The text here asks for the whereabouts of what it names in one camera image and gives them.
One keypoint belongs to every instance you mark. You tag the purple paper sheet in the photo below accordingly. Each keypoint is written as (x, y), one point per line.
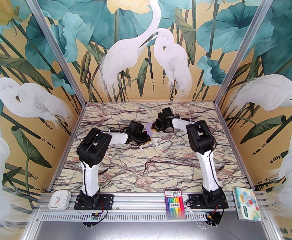
(149, 130)

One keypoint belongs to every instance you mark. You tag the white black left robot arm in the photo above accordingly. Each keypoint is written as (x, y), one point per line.
(93, 149)

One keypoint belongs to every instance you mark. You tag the cream masking tape roll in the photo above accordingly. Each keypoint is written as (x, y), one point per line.
(172, 108)

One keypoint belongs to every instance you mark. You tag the white tape scrap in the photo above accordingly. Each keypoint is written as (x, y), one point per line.
(156, 141)
(143, 147)

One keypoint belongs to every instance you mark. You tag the coloured marker pen box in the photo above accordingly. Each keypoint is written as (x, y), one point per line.
(175, 204)

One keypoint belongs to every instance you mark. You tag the small green circuit board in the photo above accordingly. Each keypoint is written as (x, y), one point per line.
(94, 216)

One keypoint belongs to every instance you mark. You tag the grey metal shelf panel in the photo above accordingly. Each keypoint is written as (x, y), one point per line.
(148, 231)

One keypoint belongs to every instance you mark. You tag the white alarm clock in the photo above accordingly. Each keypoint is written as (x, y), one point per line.
(59, 200)

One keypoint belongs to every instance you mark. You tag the cartoon print tissue pack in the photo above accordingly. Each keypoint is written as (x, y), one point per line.
(247, 204)

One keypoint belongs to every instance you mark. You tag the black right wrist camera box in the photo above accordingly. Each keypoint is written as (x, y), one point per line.
(156, 125)

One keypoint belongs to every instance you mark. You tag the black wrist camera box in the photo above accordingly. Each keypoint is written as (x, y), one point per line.
(156, 125)
(143, 137)

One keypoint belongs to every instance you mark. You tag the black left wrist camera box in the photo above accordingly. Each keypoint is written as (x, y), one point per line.
(143, 137)

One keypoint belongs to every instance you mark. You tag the aluminium table edge rail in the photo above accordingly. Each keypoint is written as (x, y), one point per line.
(221, 120)
(78, 120)
(135, 103)

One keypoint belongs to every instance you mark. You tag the aluminium frame beam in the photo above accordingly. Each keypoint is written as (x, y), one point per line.
(140, 200)

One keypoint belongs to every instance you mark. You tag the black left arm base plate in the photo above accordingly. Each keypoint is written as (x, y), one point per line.
(105, 201)

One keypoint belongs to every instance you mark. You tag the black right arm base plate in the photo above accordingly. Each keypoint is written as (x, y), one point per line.
(196, 201)

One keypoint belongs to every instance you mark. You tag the aluminium corner post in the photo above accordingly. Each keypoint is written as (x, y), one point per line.
(244, 46)
(55, 46)

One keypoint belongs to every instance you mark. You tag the black bracket with yellow connector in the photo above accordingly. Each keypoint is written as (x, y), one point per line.
(211, 218)

